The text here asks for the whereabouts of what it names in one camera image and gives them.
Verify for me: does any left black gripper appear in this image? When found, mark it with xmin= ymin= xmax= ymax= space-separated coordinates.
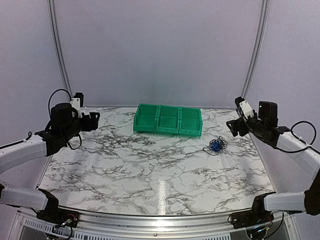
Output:
xmin=61 ymin=112 xmax=100 ymax=142

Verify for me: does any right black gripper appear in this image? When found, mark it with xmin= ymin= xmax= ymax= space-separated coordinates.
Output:
xmin=226 ymin=112 xmax=267 ymax=137

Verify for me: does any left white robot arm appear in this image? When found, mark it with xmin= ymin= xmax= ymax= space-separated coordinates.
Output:
xmin=0 ymin=92 xmax=100 ymax=223

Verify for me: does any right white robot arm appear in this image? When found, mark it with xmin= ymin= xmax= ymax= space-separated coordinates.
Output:
xmin=226 ymin=97 xmax=320 ymax=224

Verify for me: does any left green storage bin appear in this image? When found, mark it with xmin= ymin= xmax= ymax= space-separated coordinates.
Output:
xmin=133 ymin=103 xmax=160 ymax=133

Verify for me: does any middle green storage bin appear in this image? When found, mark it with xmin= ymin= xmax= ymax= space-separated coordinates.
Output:
xmin=156 ymin=105 xmax=181 ymax=135

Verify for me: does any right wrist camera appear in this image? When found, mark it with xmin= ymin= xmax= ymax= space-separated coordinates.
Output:
xmin=234 ymin=96 xmax=258 ymax=121

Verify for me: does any black wire tangle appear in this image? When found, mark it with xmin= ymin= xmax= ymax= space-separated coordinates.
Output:
xmin=202 ymin=135 xmax=228 ymax=156

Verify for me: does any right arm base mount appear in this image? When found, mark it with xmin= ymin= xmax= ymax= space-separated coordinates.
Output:
xmin=227 ymin=210 xmax=274 ymax=229

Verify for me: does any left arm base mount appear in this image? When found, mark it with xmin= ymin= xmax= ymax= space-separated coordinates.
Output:
xmin=34 ymin=207 xmax=80 ymax=228

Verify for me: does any right aluminium frame post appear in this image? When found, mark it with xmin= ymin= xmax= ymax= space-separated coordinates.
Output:
xmin=241 ymin=0 xmax=270 ymax=99

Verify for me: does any aluminium frame post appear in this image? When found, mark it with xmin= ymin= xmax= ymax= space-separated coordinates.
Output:
xmin=241 ymin=0 xmax=270 ymax=99
xmin=47 ymin=0 xmax=73 ymax=96

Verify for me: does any front aluminium rail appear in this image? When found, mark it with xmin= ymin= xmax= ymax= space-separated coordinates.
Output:
xmin=7 ymin=208 xmax=301 ymax=240

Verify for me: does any left aluminium frame post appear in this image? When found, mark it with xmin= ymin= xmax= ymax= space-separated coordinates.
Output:
xmin=47 ymin=0 xmax=73 ymax=96

